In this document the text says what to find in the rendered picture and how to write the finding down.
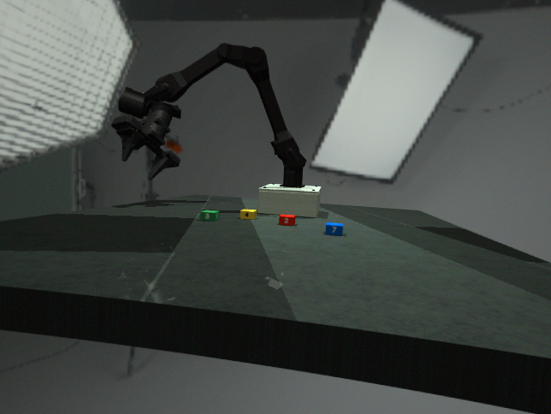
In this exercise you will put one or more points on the green block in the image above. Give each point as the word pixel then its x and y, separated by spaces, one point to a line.
pixel 209 215

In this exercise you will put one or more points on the blue block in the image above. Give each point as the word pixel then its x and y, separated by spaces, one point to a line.
pixel 334 228

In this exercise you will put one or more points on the red block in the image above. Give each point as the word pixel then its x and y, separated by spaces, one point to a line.
pixel 288 220

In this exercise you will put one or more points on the yellow block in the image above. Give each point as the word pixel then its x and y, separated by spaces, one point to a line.
pixel 248 214

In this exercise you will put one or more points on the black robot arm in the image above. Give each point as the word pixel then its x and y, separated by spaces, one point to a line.
pixel 172 86

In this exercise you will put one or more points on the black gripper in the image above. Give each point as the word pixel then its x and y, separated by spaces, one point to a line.
pixel 152 135

